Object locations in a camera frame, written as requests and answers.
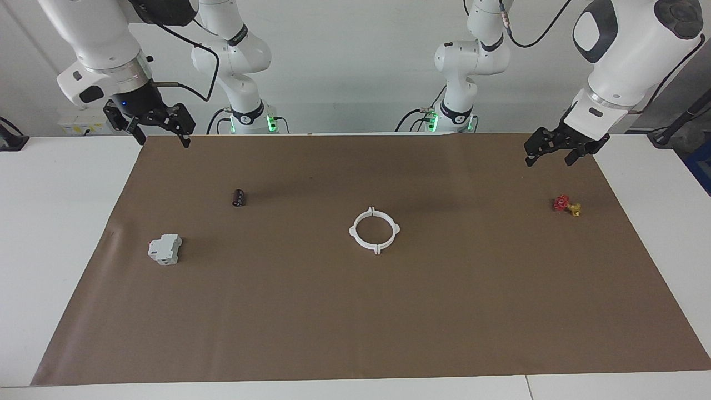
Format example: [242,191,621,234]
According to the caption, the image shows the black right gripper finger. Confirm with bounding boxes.
[104,106,147,146]
[169,103,196,148]

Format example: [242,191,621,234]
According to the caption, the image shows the white half pipe clamp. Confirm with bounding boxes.
[349,207,380,255]
[370,208,402,254]

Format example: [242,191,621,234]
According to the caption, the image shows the white power strip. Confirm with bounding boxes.
[58,107,107,136]

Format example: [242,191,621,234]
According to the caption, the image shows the red yellow valve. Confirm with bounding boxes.
[553,194,582,217]

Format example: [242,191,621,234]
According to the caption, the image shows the black tripod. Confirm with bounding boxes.
[647,89,711,148]

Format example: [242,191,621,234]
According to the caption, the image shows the black stand foot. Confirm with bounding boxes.
[0,117,29,152]

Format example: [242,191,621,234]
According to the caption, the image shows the blue box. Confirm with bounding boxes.
[684,139,711,196]

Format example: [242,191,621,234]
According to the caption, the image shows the white circuit breaker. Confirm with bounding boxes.
[147,233,183,266]

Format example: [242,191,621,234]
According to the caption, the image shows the brown paper mat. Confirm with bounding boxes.
[31,132,711,387]

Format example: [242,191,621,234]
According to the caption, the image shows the black base cable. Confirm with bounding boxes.
[207,107,229,135]
[395,83,446,133]

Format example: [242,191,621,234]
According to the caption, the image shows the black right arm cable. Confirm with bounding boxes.
[147,17,221,103]

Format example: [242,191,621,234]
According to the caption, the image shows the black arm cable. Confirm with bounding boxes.
[147,17,221,103]
[500,0,706,114]

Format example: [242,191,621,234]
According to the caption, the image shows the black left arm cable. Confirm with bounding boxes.
[500,0,706,114]

